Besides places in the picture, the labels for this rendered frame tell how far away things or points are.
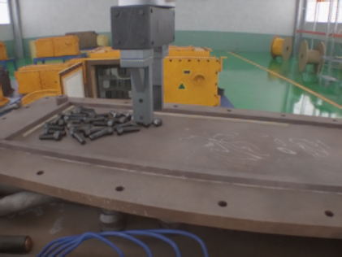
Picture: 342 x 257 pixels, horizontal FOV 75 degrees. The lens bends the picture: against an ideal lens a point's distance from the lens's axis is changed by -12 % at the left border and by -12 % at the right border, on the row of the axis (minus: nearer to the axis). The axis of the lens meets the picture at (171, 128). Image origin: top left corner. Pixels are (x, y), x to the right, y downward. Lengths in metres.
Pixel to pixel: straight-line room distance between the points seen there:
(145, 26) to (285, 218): 0.30
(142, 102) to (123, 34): 0.09
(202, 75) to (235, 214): 2.46
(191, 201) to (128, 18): 0.25
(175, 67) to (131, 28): 2.48
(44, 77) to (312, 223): 6.52
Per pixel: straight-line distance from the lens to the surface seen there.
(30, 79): 6.79
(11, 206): 0.52
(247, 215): 0.35
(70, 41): 9.13
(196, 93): 2.85
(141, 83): 0.32
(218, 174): 0.40
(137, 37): 0.29
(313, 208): 0.40
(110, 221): 0.48
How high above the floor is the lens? 1.59
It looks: 23 degrees down
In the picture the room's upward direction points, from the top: straight up
